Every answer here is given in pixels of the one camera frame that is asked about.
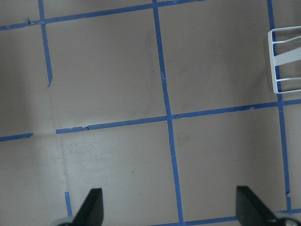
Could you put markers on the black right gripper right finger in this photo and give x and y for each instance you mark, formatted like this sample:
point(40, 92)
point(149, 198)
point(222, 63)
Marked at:
point(251, 211)

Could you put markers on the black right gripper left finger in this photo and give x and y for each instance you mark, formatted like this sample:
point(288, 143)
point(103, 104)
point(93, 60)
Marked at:
point(91, 212)

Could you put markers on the white wire cup rack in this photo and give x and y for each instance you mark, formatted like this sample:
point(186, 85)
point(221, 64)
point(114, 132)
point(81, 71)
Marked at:
point(282, 59)

